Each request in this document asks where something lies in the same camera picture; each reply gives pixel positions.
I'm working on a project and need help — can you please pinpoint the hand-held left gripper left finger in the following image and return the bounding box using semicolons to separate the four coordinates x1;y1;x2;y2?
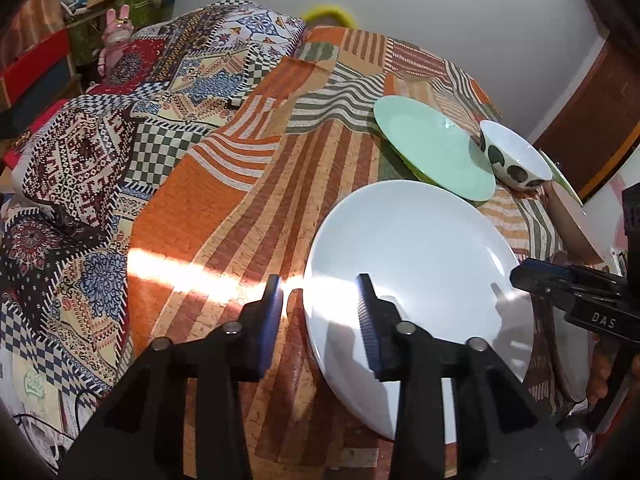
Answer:
57;274;286;480

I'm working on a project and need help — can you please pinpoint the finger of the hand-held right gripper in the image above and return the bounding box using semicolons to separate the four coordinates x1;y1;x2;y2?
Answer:
550;261;627;291
510;259;593;311

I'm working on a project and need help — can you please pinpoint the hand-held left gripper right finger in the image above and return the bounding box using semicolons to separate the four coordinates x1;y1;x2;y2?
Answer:
356;274;583;480

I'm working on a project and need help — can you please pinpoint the large white plate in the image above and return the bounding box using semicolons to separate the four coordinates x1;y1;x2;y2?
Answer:
301;180;537;445

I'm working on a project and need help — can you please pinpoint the white bowl with dark spots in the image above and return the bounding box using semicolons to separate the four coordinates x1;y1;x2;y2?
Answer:
479;120;553;192

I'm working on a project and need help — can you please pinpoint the green plate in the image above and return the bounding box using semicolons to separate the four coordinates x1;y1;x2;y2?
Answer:
373;95;497;202

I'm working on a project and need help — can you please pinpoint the person's right hand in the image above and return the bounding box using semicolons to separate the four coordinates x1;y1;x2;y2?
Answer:
586;339;617;407

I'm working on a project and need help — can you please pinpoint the orange striped patchwork blanket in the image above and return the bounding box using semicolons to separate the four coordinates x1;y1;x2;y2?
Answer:
127;27;601;472

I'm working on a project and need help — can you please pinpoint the brown wooden door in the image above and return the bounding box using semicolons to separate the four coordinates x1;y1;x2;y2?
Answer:
532;35;640;206

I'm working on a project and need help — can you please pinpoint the multicolour patterned patchwork blanket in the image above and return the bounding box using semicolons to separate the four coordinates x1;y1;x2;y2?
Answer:
0;0;307;411

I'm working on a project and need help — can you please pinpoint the white paper with green print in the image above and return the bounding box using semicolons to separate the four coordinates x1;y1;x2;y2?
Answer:
12;355;66;426

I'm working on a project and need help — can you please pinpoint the pink rabbit toy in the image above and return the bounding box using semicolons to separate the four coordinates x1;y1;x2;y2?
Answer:
97;4;134;77

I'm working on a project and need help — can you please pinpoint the green storage box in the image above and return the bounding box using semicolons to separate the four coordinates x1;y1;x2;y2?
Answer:
65;0;153;67

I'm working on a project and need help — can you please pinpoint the red box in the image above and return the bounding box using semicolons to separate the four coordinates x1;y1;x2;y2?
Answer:
0;27;71;107

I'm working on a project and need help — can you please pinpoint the black floor cable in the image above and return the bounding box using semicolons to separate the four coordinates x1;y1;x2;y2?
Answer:
10;390;108;441

